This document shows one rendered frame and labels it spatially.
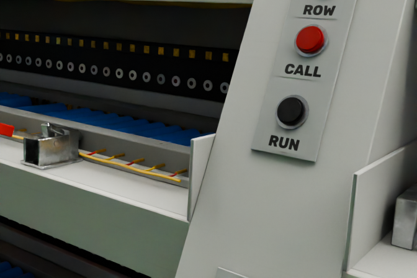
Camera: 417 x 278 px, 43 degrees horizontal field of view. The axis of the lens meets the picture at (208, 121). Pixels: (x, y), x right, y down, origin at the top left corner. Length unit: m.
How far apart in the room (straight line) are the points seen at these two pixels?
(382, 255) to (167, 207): 0.13
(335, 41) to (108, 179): 0.19
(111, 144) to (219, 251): 0.16
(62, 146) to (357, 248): 0.25
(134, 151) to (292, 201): 0.16
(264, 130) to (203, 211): 0.06
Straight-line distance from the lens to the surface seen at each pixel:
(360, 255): 0.30
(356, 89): 0.30
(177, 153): 0.39
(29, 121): 0.51
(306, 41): 0.31
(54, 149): 0.43
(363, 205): 0.28
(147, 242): 0.35
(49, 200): 0.41
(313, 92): 0.30
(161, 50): 0.57
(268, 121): 0.31
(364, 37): 0.31
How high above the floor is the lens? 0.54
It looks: 8 degrees up
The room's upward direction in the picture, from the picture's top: 16 degrees clockwise
